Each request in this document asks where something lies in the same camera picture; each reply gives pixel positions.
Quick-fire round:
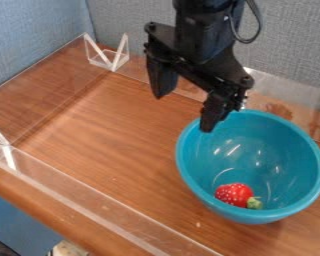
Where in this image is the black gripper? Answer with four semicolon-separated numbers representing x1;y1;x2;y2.
143;6;253;133

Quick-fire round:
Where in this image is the red toy strawberry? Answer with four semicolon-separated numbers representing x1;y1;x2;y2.
214;183;262;210

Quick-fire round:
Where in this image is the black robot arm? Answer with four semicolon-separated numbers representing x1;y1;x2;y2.
143;0;253;132

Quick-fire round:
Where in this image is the blue plastic bowl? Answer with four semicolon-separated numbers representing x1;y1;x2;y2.
174;109;320;224

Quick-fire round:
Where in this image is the clear acrylic left barrier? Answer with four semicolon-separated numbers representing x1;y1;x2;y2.
0;31;86;86

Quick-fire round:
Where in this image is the clear acrylic front barrier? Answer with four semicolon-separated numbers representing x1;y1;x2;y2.
0;132;222;256

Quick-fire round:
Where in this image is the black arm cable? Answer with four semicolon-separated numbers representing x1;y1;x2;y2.
226;0;264;45

